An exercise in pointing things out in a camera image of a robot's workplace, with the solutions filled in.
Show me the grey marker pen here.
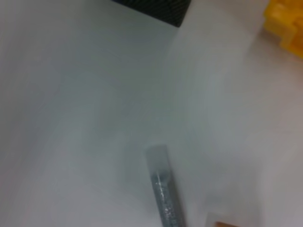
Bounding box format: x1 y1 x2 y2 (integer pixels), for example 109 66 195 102
144 144 187 227

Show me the black mesh pen holder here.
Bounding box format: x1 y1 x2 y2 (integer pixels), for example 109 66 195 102
111 0 191 28

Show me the tan eraser block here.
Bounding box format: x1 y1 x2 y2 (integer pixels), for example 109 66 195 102
206 212 263 227

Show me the yellow plastic storage bin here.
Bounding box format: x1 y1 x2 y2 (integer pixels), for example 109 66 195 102
264 0 303 59

